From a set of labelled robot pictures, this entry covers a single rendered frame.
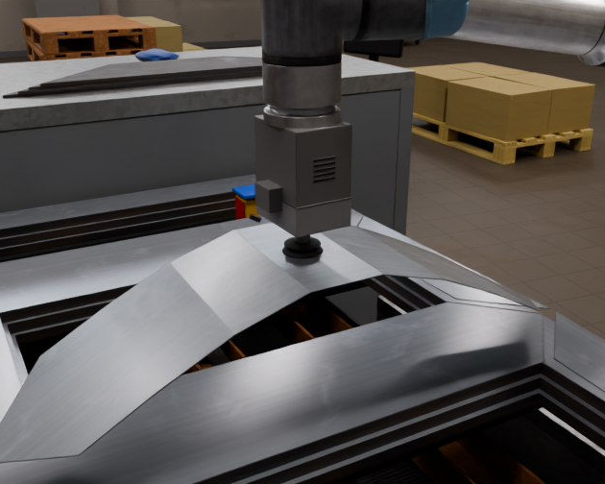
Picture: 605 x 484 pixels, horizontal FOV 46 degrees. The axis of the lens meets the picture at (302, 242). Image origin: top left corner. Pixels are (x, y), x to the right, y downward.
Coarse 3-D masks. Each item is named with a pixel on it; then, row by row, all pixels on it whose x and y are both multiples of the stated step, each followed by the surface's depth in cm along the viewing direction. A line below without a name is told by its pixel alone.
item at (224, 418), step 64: (0, 256) 127; (64, 320) 102; (384, 320) 96; (448, 320) 96; (512, 320) 96; (192, 384) 82; (256, 384) 82; (320, 384) 82; (384, 384) 82; (448, 384) 82; (512, 384) 85; (576, 384) 82; (128, 448) 71; (192, 448) 71; (256, 448) 71; (320, 448) 73; (384, 448) 76
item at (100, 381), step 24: (72, 336) 74; (96, 336) 72; (120, 336) 70; (48, 360) 73; (72, 360) 71; (96, 360) 69; (120, 360) 67; (72, 384) 68; (96, 384) 66; (120, 384) 64; (144, 384) 63; (72, 408) 65; (96, 408) 63; (120, 408) 62; (96, 432) 61
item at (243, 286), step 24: (216, 240) 79; (240, 240) 78; (192, 264) 76; (216, 264) 75; (240, 264) 73; (264, 264) 72; (216, 288) 71; (240, 288) 70; (264, 288) 68; (288, 288) 67; (216, 312) 67; (240, 312) 66; (264, 312) 65
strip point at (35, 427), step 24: (24, 384) 72; (48, 384) 70; (24, 408) 68; (48, 408) 67; (0, 432) 67; (24, 432) 66; (48, 432) 64; (72, 432) 62; (0, 456) 64; (24, 456) 63; (48, 456) 61; (72, 456) 60
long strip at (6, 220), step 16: (144, 192) 146; (160, 192) 146; (176, 192) 146; (192, 192) 146; (208, 192) 146; (224, 192) 146; (32, 208) 137; (48, 208) 137; (64, 208) 137; (80, 208) 137; (96, 208) 137; (112, 208) 137; (128, 208) 137; (0, 224) 129; (16, 224) 129; (32, 224) 129
